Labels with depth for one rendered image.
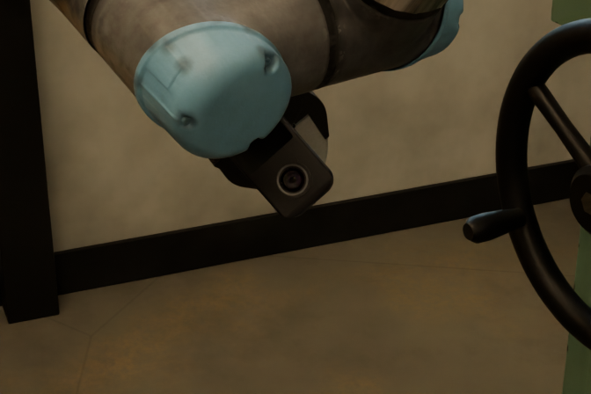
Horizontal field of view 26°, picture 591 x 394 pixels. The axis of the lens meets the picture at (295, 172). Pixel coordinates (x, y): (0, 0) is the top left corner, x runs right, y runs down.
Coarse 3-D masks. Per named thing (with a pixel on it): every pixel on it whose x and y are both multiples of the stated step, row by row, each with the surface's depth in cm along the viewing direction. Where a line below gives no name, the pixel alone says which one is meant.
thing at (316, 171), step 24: (264, 144) 87; (288, 144) 87; (240, 168) 87; (264, 168) 87; (288, 168) 87; (312, 168) 87; (264, 192) 87; (288, 192) 87; (312, 192) 87; (288, 216) 87
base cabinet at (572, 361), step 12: (588, 240) 135; (588, 252) 135; (576, 264) 138; (588, 264) 136; (576, 276) 138; (588, 276) 136; (576, 288) 138; (588, 288) 137; (588, 300) 137; (576, 348) 141; (576, 360) 141; (588, 360) 139; (576, 372) 142; (588, 372) 139; (564, 384) 144; (576, 384) 142; (588, 384) 140
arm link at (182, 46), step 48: (96, 0) 73; (144, 0) 71; (192, 0) 70; (240, 0) 71; (288, 0) 73; (96, 48) 74; (144, 48) 70; (192, 48) 68; (240, 48) 68; (288, 48) 72; (144, 96) 70; (192, 96) 67; (240, 96) 69; (288, 96) 71; (192, 144) 69; (240, 144) 71
